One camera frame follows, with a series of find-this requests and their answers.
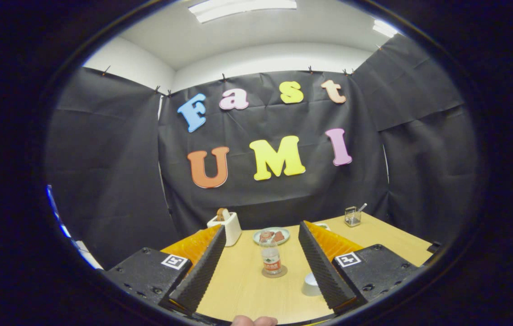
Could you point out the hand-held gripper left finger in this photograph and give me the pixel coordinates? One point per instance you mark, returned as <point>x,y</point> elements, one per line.
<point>202,276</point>

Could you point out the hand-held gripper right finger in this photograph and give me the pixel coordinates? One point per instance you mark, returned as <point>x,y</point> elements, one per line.
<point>324,276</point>

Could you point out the white cup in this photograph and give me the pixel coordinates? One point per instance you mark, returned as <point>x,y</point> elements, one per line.
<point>310,285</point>

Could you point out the round brown coaster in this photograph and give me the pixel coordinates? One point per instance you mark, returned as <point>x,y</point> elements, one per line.
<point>284,270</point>

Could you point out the clear plastic juice bottle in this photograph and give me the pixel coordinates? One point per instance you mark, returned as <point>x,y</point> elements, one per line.
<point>271,260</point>

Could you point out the wooden table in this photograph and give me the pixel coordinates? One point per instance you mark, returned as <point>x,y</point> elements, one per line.
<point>238,290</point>

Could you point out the divided white condiment dish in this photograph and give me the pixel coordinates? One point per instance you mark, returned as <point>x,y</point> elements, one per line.
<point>323,225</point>

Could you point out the white toaster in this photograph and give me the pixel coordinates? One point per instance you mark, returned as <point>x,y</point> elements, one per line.
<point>231,233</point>

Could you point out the brown meat slice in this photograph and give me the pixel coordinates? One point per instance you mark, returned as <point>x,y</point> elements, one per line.
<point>279,236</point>

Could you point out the bread slice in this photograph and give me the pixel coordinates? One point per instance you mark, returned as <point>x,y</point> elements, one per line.
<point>222,213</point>

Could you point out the round pale green plate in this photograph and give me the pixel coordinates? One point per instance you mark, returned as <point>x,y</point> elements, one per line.
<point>256,236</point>

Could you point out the small black clamp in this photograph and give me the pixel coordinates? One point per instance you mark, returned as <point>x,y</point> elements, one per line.
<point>433,248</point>

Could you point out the bright window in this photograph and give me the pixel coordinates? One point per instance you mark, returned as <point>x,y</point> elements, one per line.
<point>88,258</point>

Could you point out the black backdrop cloth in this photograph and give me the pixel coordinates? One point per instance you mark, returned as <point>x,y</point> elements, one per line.
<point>274,122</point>

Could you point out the small ceiling light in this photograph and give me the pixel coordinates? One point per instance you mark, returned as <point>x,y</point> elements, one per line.
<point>384,28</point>

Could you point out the long ceiling light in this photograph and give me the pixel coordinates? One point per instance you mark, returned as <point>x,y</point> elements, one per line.
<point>238,8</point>

